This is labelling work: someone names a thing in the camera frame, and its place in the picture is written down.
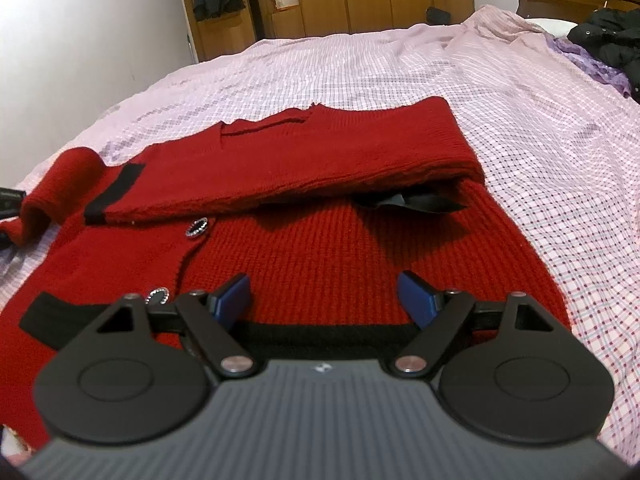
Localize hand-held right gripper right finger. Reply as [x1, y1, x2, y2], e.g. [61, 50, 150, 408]
[393, 269, 558, 376]

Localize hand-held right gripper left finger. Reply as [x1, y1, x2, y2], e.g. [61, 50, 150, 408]
[95, 273, 254, 379]

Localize white pillow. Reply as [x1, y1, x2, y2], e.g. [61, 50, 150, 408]
[522, 17, 578, 40]

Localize red towel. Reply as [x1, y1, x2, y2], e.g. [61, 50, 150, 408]
[0, 96, 572, 453]

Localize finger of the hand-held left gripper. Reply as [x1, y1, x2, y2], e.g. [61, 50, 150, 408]
[0, 187, 27, 221]

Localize black jacket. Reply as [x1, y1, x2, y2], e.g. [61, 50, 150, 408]
[567, 6, 640, 102]

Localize purple cloth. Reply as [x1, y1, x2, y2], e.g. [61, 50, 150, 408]
[545, 32, 636, 100]

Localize pink checked bed sheet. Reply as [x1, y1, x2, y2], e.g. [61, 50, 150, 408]
[0, 4, 640, 466]

